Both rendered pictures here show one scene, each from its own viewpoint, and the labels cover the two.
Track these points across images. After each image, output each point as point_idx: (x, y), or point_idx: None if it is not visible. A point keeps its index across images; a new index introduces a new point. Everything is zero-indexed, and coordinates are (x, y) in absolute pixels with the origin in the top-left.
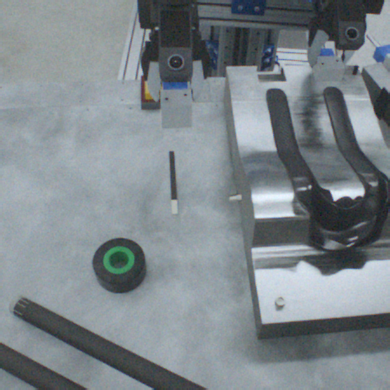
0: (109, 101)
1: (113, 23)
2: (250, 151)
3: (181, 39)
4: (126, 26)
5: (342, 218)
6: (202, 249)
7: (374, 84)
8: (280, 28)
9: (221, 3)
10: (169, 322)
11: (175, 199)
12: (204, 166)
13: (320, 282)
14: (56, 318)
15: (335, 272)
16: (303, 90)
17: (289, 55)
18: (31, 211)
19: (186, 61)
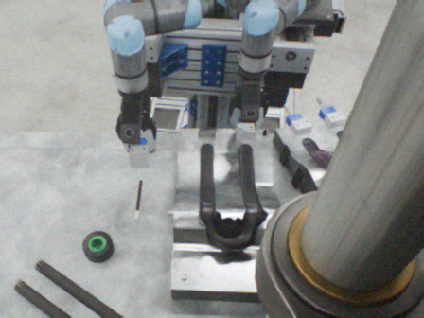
0: (108, 146)
1: None
2: (183, 184)
3: (133, 119)
4: None
5: (229, 230)
6: (149, 241)
7: (281, 142)
8: (235, 96)
9: (193, 79)
10: (121, 283)
11: (137, 210)
12: (159, 190)
13: (212, 268)
14: (57, 273)
15: (222, 263)
16: (225, 146)
17: None
18: (54, 211)
19: (135, 132)
